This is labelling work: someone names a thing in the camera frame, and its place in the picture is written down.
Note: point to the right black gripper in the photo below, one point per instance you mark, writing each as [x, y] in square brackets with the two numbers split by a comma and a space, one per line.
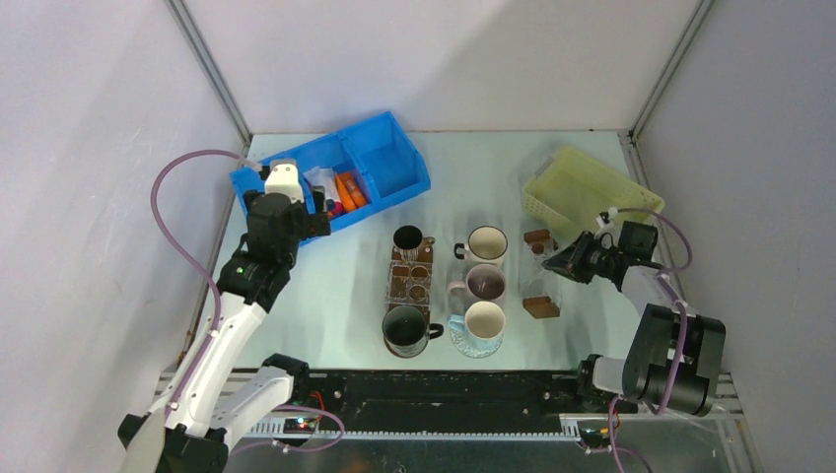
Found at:
[571, 260]

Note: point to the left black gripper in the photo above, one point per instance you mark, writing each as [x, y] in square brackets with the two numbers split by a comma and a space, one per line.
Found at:
[315, 223]

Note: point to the clear holder with brown lid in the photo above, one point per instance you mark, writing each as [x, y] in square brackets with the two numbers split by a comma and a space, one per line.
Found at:
[539, 299]

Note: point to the cream mug with black rim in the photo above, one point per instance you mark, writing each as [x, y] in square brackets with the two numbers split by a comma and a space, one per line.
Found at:
[484, 245]

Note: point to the pink mug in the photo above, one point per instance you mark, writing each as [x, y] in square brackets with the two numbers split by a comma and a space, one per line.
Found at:
[482, 283]

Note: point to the light blue mug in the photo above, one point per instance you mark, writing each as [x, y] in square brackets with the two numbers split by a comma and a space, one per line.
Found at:
[482, 321]

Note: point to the brown metallic cup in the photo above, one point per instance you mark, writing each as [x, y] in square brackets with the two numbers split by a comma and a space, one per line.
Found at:
[410, 244]

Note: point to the clear textured two-hole holder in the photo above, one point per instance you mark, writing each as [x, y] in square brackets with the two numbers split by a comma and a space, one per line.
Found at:
[409, 284]

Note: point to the brown wooden oval tray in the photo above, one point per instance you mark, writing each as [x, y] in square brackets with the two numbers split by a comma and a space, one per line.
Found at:
[409, 282]

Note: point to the dark green mug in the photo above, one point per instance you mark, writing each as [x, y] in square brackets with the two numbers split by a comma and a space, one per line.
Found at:
[406, 331]

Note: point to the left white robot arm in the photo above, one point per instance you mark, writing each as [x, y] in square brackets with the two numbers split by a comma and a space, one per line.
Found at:
[188, 429]

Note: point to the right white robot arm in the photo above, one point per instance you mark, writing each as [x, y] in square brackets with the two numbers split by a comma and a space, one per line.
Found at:
[674, 360]

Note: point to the white toothpaste tube dark cap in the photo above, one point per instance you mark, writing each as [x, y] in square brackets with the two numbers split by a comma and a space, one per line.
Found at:
[326, 179]

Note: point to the orange Beyou toothpaste tube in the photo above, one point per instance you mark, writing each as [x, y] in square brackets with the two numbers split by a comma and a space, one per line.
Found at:
[354, 190]

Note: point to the clear textured oval tray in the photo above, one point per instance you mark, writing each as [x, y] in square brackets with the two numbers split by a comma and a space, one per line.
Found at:
[475, 349]

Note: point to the cream perforated basket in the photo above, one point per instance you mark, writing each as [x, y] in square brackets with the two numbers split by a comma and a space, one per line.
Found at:
[569, 191]

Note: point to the blue three-compartment bin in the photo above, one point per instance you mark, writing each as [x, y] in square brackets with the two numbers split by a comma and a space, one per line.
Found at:
[386, 165]

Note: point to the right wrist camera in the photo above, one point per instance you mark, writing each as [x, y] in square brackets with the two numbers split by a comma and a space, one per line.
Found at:
[606, 221]

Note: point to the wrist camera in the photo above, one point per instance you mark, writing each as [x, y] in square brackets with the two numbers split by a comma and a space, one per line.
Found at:
[606, 221]
[284, 178]

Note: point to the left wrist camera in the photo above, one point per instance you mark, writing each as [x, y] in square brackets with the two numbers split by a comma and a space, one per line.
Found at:
[284, 178]

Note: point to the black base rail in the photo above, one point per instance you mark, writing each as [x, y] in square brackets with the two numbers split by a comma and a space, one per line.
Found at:
[450, 404]

